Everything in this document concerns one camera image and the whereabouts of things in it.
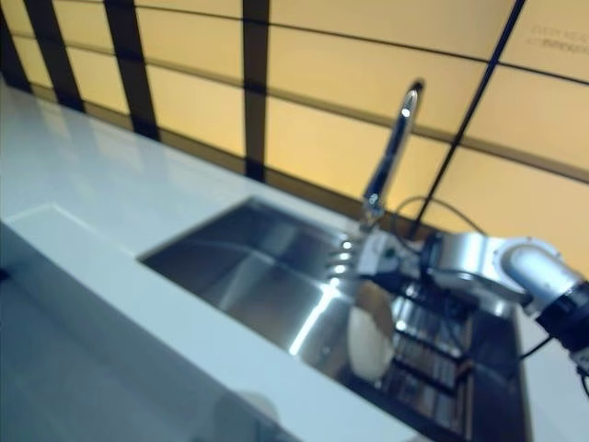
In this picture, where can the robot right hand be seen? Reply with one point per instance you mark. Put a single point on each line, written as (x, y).
(391, 253)

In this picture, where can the beige round plate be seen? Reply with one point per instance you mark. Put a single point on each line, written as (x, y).
(368, 340)

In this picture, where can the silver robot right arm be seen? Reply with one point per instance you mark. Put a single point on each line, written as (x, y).
(529, 267)

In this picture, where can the chrome gooseneck kitchen faucet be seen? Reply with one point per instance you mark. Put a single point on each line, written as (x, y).
(391, 147)

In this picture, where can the black sink drying rack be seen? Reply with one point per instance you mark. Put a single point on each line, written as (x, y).
(437, 364)

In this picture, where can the stainless steel kitchen sink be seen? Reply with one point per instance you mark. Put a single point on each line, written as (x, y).
(257, 262)

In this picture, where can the white kitchen base cabinet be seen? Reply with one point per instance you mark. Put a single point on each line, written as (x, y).
(92, 359)

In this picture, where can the yellow backlit lattice wall panel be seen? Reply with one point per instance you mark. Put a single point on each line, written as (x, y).
(322, 106)

